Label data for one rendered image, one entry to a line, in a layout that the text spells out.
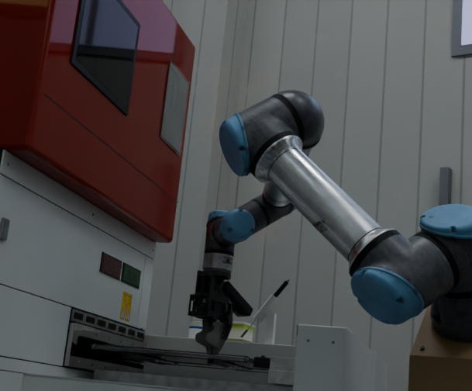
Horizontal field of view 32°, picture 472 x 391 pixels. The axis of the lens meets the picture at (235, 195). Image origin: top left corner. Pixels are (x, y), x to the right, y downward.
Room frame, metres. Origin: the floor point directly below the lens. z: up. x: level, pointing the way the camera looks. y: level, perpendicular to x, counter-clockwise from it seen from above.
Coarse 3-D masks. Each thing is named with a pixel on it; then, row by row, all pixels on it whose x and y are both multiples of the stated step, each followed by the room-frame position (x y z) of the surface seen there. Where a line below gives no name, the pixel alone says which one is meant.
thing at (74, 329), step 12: (72, 324) 1.82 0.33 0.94; (72, 336) 1.81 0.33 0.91; (84, 336) 1.87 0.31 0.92; (96, 336) 1.93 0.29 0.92; (108, 336) 1.99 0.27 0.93; (120, 336) 2.06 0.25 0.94; (72, 348) 1.82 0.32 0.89; (72, 360) 1.83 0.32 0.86; (84, 360) 1.89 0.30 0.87; (96, 360) 1.95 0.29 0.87
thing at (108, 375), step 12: (96, 372) 1.91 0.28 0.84; (108, 372) 1.90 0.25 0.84; (120, 372) 1.89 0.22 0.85; (132, 372) 1.88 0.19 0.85; (144, 384) 1.88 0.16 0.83; (156, 384) 1.87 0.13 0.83; (168, 384) 1.86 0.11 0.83; (180, 384) 1.85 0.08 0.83; (192, 384) 1.84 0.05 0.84; (204, 384) 1.84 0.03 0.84; (216, 384) 1.83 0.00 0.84; (228, 384) 1.82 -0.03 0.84; (240, 384) 1.81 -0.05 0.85; (252, 384) 1.80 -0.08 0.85; (264, 384) 1.80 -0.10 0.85
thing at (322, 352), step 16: (304, 336) 1.56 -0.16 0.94; (320, 336) 1.55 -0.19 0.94; (336, 336) 1.54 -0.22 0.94; (352, 336) 1.62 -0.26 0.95; (304, 352) 1.56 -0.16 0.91; (320, 352) 1.55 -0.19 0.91; (336, 352) 1.54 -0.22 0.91; (352, 352) 1.63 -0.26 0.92; (368, 352) 1.90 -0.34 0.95; (304, 368) 1.56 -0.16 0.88; (320, 368) 1.55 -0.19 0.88; (336, 368) 1.54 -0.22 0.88; (352, 368) 1.65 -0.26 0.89; (368, 368) 1.92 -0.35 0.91; (304, 384) 1.56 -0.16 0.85; (320, 384) 1.55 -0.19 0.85; (336, 384) 1.54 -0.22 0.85; (352, 384) 1.66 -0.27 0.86; (368, 384) 1.93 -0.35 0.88
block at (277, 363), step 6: (270, 360) 1.77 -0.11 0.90; (276, 360) 1.76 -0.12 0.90; (282, 360) 1.76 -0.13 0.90; (288, 360) 1.76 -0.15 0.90; (294, 360) 1.75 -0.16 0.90; (270, 366) 1.77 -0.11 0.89; (276, 366) 1.76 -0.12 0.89; (282, 366) 1.76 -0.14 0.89; (288, 366) 1.75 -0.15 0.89; (294, 366) 1.75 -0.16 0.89
